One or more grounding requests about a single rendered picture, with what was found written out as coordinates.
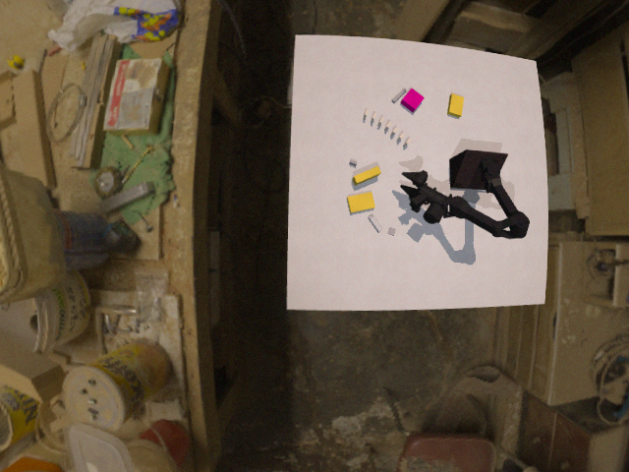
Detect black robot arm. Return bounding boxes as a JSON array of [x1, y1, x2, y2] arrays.
[[410, 157, 530, 239]]

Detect grey flat bar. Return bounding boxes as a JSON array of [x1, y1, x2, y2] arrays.
[[391, 88, 407, 103]]

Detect yellow rectangular block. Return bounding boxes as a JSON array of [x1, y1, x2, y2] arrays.
[[447, 93, 464, 118], [352, 166, 381, 186], [347, 192, 375, 212]]

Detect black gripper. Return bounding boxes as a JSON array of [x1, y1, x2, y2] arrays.
[[400, 170, 438, 204]]

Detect magenta block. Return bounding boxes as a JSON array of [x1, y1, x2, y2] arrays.
[[400, 88, 424, 113]]

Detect white rectangular block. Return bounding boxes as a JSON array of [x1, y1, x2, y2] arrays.
[[368, 214, 382, 232]]

